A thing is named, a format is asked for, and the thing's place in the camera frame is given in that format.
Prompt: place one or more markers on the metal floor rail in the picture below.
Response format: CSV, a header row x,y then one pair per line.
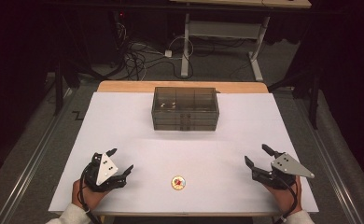
x,y
332,168
30,168

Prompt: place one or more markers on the white power adapter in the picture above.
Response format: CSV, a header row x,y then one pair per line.
x,y
168,53

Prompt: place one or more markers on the black metal stand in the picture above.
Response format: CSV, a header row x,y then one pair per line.
x,y
60,84
312,93

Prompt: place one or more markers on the white table mat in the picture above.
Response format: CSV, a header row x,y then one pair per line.
x,y
183,155

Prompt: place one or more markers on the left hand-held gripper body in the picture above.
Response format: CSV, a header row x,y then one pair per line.
x,y
107,168

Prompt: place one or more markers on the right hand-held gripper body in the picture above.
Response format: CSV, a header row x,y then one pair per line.
x,y
287,165

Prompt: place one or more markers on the person's right hand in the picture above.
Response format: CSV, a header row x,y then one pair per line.
x,y
282,197

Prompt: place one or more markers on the round yellow red badge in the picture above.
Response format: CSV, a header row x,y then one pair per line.
x,y
178,183

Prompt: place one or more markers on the white-legged desk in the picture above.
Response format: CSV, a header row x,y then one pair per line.
x,y
223,29

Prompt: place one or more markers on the dark transparent drawer cabinet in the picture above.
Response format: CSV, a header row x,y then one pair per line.
x,y
184,109

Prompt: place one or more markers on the person's left hand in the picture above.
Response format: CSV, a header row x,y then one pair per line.
x,y
90,196

